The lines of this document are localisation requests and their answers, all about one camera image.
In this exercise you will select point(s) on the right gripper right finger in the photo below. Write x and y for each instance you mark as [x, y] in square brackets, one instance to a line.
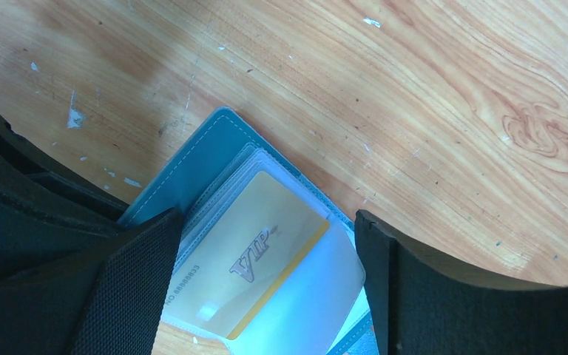
[425, 301]

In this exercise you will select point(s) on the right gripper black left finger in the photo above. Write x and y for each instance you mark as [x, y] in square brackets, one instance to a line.
[72, 280]

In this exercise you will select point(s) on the blue card holder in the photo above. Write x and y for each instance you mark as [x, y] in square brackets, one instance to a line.
[207, 155]

